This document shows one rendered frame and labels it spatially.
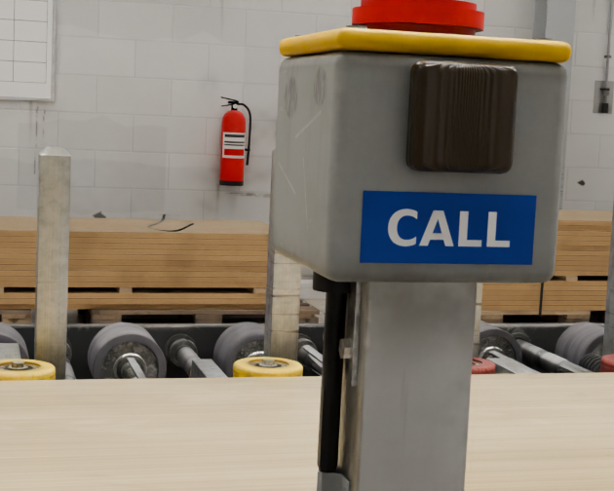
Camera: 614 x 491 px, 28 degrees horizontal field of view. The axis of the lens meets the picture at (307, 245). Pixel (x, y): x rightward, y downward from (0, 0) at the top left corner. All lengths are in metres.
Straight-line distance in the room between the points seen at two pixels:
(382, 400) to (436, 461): 0.03
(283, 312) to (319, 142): 1.15
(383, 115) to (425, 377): 0.08
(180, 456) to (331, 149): 0.74
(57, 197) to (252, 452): 0.48
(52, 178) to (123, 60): 6.13
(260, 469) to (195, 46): 6.65
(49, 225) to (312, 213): 1.10
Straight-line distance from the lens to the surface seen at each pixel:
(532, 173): 0.35
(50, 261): 1.44
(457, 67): 0.34
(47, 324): 1.45
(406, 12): 0.36
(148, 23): 7.58
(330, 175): 0.34
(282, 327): 1.50
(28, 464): 1.04
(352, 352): 0.37
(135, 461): 1.05
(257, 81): 7.69
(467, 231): 0.35
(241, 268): 6.42
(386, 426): 0.37
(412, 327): 0.37
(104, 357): 1.85
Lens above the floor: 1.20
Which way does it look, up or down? 6 degrees down
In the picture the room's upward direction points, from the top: 3 degrees clockwise
